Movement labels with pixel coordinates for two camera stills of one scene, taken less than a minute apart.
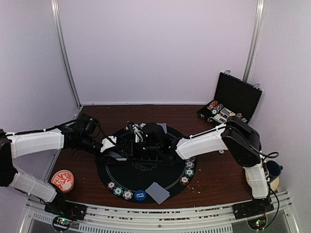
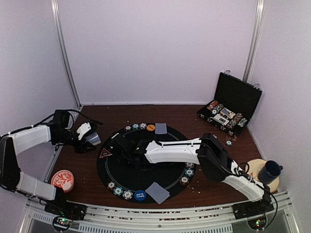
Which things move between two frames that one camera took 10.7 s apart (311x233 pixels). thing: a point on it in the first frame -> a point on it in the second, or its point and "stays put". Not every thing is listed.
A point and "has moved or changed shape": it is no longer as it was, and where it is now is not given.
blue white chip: [127, 194] stays put
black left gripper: [106, 150] -> [80, 148]
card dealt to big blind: [164, 125] stays put
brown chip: [111, 185] stays put
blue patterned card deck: [118, 157] has moved or changed shape
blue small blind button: [140, 195] stays put
